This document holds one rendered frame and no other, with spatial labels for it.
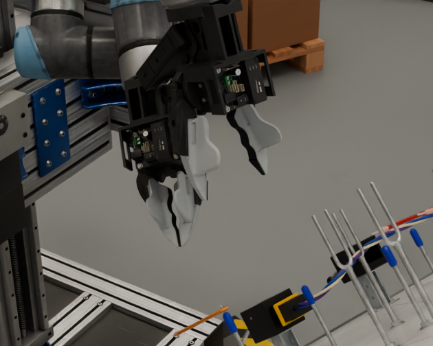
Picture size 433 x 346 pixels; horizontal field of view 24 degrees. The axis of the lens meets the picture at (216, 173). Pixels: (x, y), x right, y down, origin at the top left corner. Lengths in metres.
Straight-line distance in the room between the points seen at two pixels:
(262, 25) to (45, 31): 2.73
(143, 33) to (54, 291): 1.48
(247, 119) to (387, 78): 3.21
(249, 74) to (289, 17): 3.13
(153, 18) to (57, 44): 0.17
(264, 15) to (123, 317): 1.85
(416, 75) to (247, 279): 1.62
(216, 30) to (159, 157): 0.25
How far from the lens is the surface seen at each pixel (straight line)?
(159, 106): 1.26
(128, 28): 1.31
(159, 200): 1.27
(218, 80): 1.02
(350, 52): 4.53
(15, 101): 1.62
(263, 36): 4.13
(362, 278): 1.46
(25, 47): 1.42
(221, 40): 1.03
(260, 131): 1.12
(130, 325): 2.56
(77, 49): 1.41
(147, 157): 1.23
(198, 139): 1.08
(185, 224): 1.25
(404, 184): 3.56
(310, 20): 4.26
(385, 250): 0.97
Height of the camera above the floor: 1.83
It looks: 31 degrees down
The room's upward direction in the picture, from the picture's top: straight up
